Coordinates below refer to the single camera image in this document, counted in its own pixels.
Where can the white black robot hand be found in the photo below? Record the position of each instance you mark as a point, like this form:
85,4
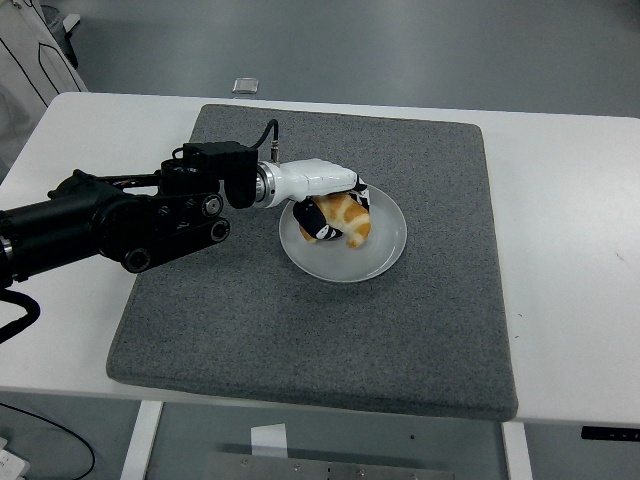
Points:
315,177

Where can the golden croissant bread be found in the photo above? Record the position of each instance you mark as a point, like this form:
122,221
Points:
357,225

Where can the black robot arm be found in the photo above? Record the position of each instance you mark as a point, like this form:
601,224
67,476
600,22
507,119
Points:
125,215

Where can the round white plate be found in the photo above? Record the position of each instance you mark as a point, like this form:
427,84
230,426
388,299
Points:
350,265

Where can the small clear square floor cover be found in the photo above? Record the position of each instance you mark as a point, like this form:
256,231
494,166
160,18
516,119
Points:
245,85

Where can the grey felt mat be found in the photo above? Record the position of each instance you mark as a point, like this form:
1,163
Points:
300,340

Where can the white fabric with black seams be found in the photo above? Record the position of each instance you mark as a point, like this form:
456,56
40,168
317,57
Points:
25,75

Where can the white table leg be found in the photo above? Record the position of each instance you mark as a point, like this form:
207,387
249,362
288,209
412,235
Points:
140,440
517,452

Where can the black table control panel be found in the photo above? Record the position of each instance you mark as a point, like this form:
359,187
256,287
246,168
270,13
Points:
610,433

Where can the white power strip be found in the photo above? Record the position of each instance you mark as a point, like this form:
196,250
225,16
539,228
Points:
11,462

